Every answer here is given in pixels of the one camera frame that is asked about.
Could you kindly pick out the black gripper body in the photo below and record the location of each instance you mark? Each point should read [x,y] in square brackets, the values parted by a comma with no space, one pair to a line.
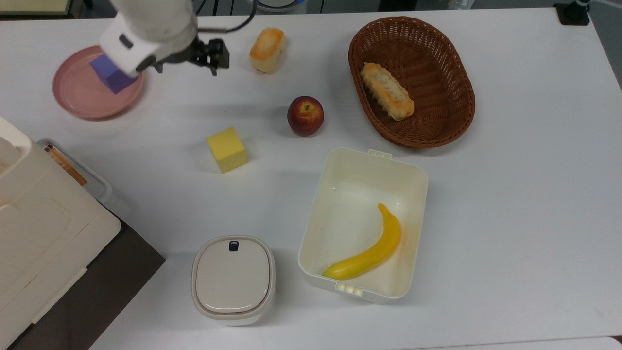
[194,52]

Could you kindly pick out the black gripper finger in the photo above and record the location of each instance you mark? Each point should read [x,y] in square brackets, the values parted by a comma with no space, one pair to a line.
[219,63]
[219,47]

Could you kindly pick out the yellow cube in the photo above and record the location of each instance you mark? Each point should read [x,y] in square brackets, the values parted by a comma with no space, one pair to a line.
[227,149]

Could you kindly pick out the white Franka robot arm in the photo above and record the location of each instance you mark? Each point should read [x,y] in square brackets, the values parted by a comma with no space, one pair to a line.
[150,22]

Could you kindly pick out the purple cube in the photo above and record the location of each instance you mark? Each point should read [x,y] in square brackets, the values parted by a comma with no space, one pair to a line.
[115,81]

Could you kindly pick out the small toy bread loaf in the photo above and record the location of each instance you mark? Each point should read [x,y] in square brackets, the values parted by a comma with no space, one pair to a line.
[267,48]

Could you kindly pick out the blue white round object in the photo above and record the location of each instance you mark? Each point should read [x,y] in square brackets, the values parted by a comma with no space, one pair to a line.
[279,6]

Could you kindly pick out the red apple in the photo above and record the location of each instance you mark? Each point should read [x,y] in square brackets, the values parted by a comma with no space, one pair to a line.
[305,116]

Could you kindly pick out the pink plate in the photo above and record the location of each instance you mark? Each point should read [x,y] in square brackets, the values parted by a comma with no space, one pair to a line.
[82,102]

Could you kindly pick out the yellow framed board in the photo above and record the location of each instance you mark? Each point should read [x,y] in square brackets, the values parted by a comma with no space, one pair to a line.
[34,6]

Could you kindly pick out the long toy bread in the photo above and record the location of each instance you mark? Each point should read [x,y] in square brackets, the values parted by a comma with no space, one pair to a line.
[388,92]

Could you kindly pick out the white plastic storage container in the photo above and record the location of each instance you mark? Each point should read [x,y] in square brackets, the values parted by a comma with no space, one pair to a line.
[350,194]

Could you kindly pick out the small white lidded bin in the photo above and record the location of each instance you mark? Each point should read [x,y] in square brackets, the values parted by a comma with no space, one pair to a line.
[233,279]

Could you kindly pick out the brown wicker basket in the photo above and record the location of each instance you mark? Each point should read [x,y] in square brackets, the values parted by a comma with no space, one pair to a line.
[437,112]

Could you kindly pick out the white plastic lid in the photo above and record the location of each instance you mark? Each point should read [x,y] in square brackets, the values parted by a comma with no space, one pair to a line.
[43,233]

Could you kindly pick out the yellow toy banana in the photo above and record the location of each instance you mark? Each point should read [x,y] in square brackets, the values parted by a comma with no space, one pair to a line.
[374,253]

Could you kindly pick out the dark brown drawer unit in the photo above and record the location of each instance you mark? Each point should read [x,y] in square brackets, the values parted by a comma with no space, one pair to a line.
[112,291]

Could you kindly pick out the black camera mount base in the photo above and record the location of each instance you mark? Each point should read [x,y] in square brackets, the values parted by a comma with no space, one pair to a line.
[573,13]

